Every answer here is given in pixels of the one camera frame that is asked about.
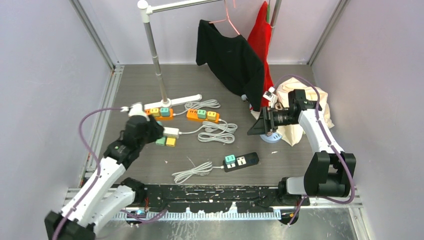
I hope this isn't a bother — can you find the orange strip grey cable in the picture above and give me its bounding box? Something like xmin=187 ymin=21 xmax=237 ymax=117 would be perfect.
xmin=172 ymin=99 xmax=222 ymax=117

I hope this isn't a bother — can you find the black power strip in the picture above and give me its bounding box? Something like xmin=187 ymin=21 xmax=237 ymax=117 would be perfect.
xmin=223 ymin=152 xmax=260 ymax=173

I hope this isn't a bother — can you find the black strip grey cable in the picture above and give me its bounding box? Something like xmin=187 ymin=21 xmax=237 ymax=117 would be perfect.
xmin=171 ymin=161 xmax=224 ymax=185

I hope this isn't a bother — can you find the black shirt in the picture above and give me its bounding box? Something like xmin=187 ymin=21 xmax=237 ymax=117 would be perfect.
xmin=195 ymin=19 xmax=265 ymax=112

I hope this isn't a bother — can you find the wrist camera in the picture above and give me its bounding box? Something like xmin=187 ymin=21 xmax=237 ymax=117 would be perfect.
xmin=262 ymin=86 xmax=278 ymax=108
xmin=120 ymin=102 xmax=148 ymax=118

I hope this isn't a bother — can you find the red garment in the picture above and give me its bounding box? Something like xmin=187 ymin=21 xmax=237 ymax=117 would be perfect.
xmin=247 ymin=0 xmax=274 ymax=107

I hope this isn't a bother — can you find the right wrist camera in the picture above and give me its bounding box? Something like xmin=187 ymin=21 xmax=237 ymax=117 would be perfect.
xmin=262 ymin=86 xmax=278 ymax=108

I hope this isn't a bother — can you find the orange power strip right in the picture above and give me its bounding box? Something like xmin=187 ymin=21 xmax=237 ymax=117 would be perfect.
xmin=186 ymin=108 xmax=220 ymax=123

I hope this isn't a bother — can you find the orange power strip left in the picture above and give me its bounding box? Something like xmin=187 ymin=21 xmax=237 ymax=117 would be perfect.
xmin=144 ymin=107 xmax=174 ymax=121

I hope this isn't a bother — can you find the yellow charger on white strip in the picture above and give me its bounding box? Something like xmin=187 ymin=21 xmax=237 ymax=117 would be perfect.
xmin=165 ymin=137 xmax=177 ymax=147

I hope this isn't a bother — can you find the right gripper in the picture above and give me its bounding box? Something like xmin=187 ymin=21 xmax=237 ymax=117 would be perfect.
xmin=247 ymin=105 xmax=298 ymax=136

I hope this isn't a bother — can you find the round blue socket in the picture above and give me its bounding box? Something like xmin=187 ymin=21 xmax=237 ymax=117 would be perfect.
xmin=260 ymin=132 xmax=282 ymax=144

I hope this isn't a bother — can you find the yellow charger left strip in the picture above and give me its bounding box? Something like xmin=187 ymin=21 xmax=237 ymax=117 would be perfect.
xmin=149 ymin=108 xmax=161 ymax=118

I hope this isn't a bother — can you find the silver clothes rack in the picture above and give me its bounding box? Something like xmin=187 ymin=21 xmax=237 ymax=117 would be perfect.
xmin=128 ymin=0 xmax=282 ymax=115

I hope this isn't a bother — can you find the green charger on orange strip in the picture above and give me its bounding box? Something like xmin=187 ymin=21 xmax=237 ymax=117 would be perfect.
xmin=196 ymin=109 xmax=207 ymax=120

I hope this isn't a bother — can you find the teal charger left strip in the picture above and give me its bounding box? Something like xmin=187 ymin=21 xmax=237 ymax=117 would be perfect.
xmin=160 ymin=107 xmax=171 ymax=118

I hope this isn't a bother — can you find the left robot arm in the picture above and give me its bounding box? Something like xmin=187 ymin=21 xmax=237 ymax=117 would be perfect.
xmin=44 ymin=114 xmax=164 ymax=240

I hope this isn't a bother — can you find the pink hanger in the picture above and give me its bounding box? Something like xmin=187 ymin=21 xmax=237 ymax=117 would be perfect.
xmin=208 ymin=0 xmax=241 ymax=36

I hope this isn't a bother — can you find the white power strip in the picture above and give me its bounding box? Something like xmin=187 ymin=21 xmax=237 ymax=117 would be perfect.
xmin=163 ymin=126 xmax=181 ymax=139

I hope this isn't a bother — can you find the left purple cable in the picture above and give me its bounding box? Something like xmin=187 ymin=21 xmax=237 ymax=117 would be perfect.
xmin=51 ymin=106 xmax=130 ymax=240

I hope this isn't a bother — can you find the grey coiled cable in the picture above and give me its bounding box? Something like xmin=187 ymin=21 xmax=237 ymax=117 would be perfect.
xmin=178 ymin=119 xmax=239 ymax=144

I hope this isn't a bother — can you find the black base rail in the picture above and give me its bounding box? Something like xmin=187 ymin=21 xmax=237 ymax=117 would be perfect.
xmin=130 ymin=184 xmax=310 ymax=214

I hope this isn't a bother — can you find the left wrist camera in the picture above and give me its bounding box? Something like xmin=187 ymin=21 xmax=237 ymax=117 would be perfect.
xmin=120 ymin=102 xmax=148 ymax=118

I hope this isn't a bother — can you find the green charger on white strip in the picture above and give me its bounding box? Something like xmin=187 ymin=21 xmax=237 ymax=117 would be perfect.
xmin=155 ymin=136 xmax=167 ymax=146

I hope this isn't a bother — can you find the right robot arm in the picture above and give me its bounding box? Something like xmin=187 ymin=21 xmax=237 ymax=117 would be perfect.
xmin=247 ymin=89 xmax=356 ymax=206

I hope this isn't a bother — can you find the yellow charger on orange strip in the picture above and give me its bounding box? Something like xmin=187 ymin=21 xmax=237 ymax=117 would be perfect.
xmin=206 ymin=111 xmax=217 ymax=122

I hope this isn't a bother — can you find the cream cloth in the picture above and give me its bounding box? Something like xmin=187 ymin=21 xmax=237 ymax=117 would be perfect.
xmin=251 ymin=77 xmax=335 ymax=147

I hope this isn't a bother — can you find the orange power strip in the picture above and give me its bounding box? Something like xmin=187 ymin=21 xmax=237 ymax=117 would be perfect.
xmin=186 ymin=108 xmax=220 ymax=123
xmin=144 ymin=107 xmax=174 ymax=121

